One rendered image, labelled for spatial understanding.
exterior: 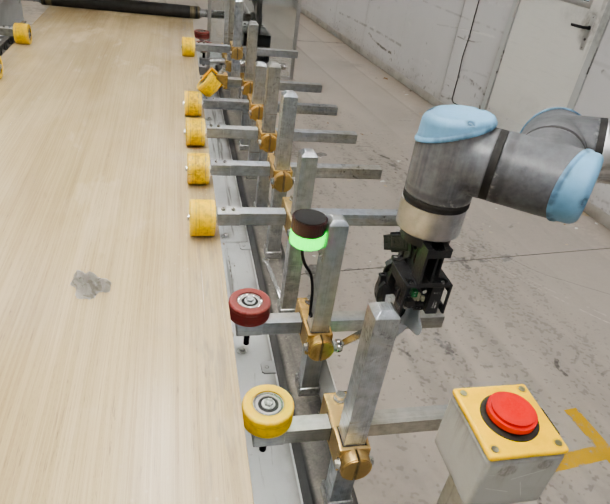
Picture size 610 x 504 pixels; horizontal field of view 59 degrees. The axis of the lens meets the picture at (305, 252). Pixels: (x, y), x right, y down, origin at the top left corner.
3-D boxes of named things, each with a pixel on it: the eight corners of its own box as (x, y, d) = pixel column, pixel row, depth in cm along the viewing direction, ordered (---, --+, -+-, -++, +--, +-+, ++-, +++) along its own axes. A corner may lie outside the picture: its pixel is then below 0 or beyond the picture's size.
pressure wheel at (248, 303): (263, 329, 113) (268, 284, 107) (268, 356, 107) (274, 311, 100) (224, 330, 111) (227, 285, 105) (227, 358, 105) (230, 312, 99)
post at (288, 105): (276, 254, 157) (296, 89, 131) (278, 261, 154) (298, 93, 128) (264, 254, 156) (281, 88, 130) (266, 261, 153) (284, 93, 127)
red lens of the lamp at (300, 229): (321, 219, 95) (323, 208, 94) (329, 238, 90) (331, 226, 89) (288, 219, 93) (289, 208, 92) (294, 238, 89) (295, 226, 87)
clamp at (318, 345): (317, 315, 115) (320, 296, 113) (332, 361, 104) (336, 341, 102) (291, 316, 114) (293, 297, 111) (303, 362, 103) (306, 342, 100)
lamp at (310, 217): (308, 306, 105) (324, 208, 93) (314, 325, 101) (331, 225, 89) (278, 307, 104) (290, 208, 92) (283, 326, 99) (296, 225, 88)
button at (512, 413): (515, 401, 47) (522, 387, 46) (541, 440, 44) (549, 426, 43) (474, 404, 46) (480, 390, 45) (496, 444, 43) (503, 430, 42)
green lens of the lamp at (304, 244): (319, 232, 96) (321, 221, 95) (327, 250, 91) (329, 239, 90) (286, 232, 95) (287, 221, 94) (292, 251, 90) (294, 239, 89)
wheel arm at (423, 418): (488, 413, 99) (496, 397, 96) (497, 429, 96) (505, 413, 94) (250, 433, 89) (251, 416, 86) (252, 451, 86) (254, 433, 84)
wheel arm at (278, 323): (434, 320, 118) (439, 305, 116) (440, 331, 116) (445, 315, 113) (234, 328, 108) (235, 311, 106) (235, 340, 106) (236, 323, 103)
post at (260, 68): (254, 193, 201) (265, 60, 175) (255, 198, 198) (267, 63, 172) (245, 193, 200) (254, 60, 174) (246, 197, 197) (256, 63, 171)
